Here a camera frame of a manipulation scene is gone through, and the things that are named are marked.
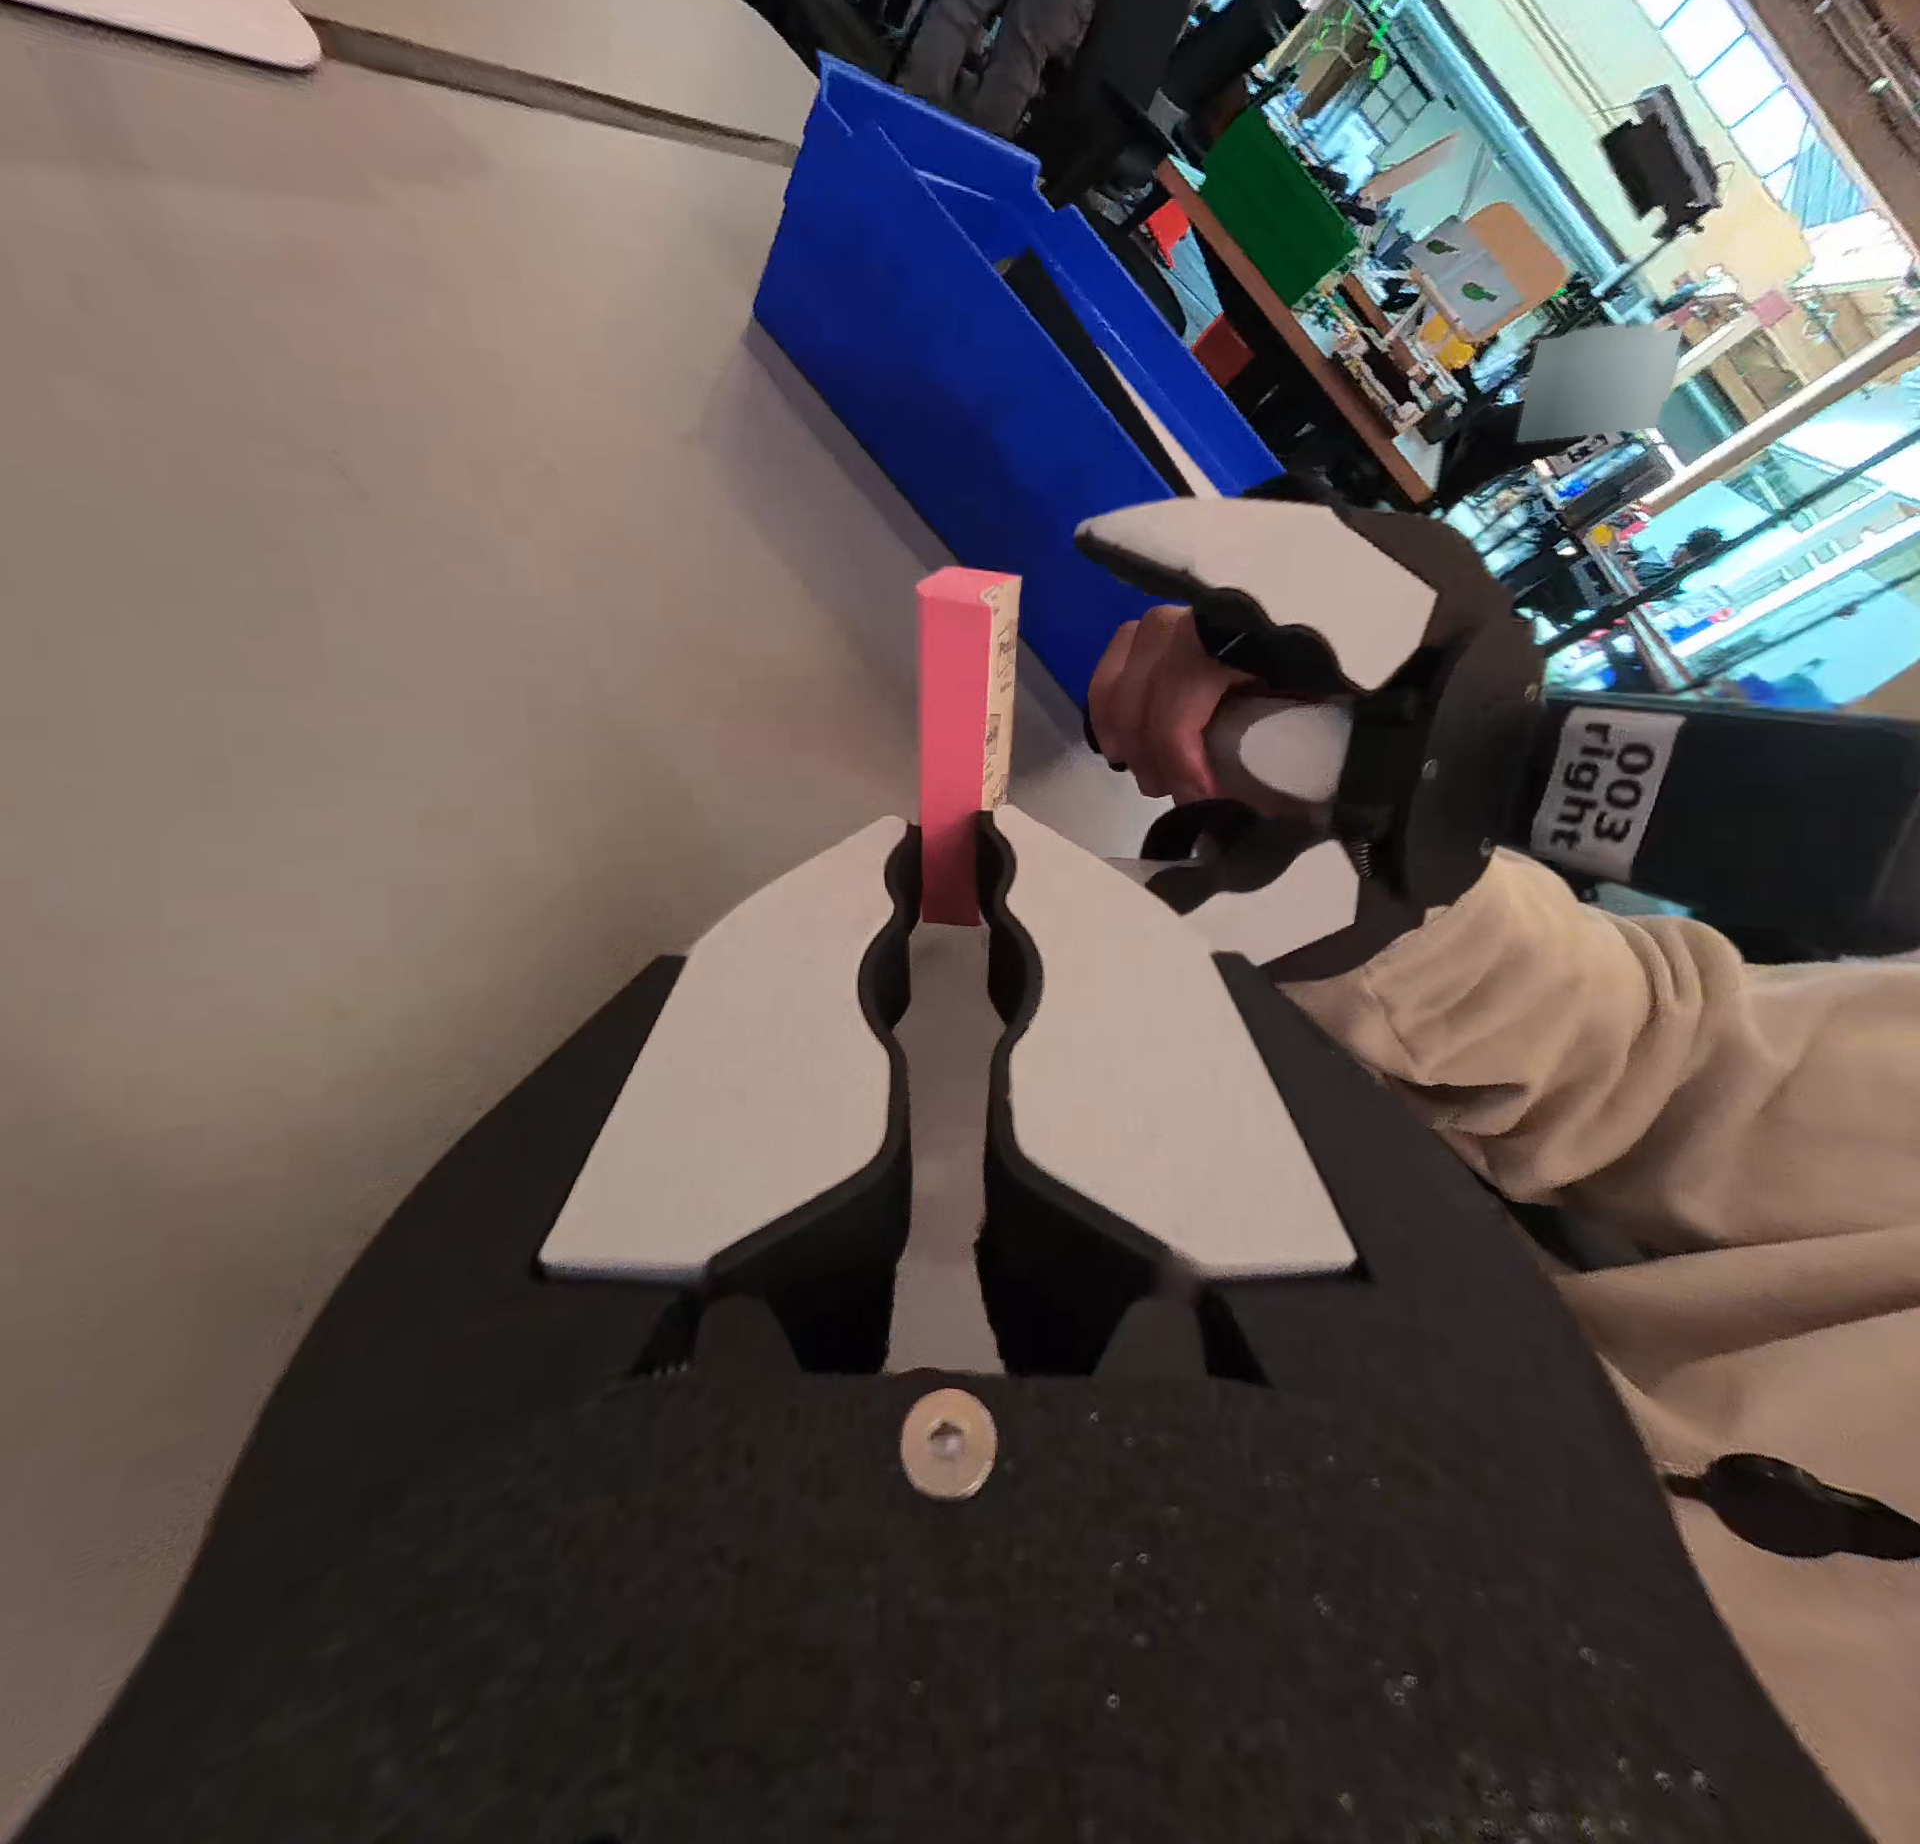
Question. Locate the grey desk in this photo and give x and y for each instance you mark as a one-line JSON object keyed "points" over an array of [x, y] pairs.
{"points": [[375, 600]]}

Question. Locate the person's right forearm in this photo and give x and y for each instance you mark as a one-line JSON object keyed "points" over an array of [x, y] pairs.
{"points": [[1620, 1065]]}

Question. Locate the person's right hand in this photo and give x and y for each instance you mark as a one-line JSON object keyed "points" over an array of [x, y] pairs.
{"points": [[1156, 705]]}

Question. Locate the blue plastic storage bin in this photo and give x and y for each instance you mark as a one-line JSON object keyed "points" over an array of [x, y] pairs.
{"points": [[900, 343]]}

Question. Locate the black office chair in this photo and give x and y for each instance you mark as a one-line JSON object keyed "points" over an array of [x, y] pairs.
{"points": [[1126, 59]]}

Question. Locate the person's cream sweater torso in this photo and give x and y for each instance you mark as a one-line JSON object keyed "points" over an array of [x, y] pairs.
{"points": [[1771, 1350]]}

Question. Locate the pink plastic block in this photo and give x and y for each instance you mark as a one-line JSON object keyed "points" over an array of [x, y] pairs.
{"points": [[949, 736]]}

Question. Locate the black monitor on stand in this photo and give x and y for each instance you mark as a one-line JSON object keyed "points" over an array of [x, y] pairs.
{"points": [[1657, 163]]}

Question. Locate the easel board with leaf prints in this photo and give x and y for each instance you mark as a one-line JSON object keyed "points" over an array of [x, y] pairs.
{"points": [[1486, 278]]}

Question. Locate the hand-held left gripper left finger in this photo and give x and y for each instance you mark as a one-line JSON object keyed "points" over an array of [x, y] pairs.
{"points": [[736, 1095]]}

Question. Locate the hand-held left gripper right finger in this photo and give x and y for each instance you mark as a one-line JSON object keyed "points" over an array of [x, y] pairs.
{"points": [[1156, 1095]]}

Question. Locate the green crate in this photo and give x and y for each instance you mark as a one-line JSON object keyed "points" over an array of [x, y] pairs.
{"points": [[1276, 208]]}

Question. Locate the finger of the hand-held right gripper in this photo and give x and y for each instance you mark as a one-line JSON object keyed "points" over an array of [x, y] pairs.
{"points": [[1291, 570], [1291, 907]]}

